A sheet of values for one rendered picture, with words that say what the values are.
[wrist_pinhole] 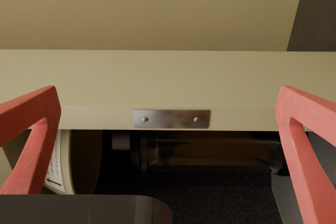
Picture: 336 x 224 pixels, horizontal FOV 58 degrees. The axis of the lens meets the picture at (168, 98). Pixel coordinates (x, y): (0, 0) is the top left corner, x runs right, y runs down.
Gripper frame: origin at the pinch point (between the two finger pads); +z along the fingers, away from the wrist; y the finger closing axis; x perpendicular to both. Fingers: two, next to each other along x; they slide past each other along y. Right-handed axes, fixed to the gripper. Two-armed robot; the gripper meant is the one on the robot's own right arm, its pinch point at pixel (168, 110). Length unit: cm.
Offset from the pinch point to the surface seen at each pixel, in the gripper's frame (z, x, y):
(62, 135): 16.4, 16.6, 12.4
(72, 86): 15.1, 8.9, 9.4
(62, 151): 15.2, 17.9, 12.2
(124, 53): 22.2, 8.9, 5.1
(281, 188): 22.0, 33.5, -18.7
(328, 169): 14.0, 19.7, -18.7
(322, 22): 40.0, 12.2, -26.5
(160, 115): 11.9, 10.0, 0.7
